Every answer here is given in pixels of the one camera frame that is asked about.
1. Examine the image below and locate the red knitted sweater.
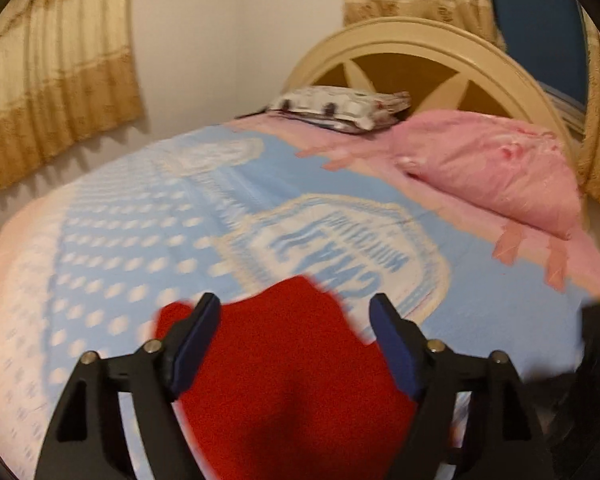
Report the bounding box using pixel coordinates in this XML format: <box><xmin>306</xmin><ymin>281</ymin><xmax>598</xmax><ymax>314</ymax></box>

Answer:
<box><xmin>152</xmin><ymin>275</ymin><xmax>421</xmax><ymax>480</ymax></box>

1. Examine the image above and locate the dark window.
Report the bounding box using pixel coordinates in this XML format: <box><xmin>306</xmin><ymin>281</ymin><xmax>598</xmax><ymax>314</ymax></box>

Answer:
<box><xmin>486</xmin><ymin>0</ymin><xmax>589</xmax><ymax>137</ymax></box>

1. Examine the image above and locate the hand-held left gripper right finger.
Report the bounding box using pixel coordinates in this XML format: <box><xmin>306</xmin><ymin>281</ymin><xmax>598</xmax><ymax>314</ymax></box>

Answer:
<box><xmin>369</xmin><ymin>292</ymin><xmax>556</xmax><ymax>480</ymax></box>

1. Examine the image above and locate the cream wooden headboard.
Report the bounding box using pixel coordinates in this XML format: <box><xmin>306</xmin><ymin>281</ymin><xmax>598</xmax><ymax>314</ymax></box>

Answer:
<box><xmin>280</xmin><ymin>16</ymin><xmax>590</xmax><ymax>228</ymax></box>

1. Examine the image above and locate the blue printed blanket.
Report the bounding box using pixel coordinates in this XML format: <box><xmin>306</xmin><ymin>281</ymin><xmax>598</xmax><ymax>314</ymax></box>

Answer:
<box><xmin>0</xmin><ymin>121</ymin><xmax>600</xmax><ymax>480</ymax></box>

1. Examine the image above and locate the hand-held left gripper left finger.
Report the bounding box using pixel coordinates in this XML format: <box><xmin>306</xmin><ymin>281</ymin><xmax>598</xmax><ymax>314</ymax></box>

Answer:
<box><xmin>34</xmin><ymin>292</ymin><xmax>222</xmax><ymax>480</ymax></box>

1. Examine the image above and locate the patterned white pillow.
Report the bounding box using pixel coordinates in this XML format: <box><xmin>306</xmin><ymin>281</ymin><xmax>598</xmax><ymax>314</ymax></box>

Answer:
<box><xmin>265</xmin><ymin>86</ymin><xmax>412</xmax><ymax>135</ymax></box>

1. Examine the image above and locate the pink quilted pillow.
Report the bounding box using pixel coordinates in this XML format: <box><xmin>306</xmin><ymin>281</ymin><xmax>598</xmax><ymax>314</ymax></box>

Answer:
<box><xmin>390</xmin><ymin>110</ymin><xmax>584</xmax><ymax>242</ymax></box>

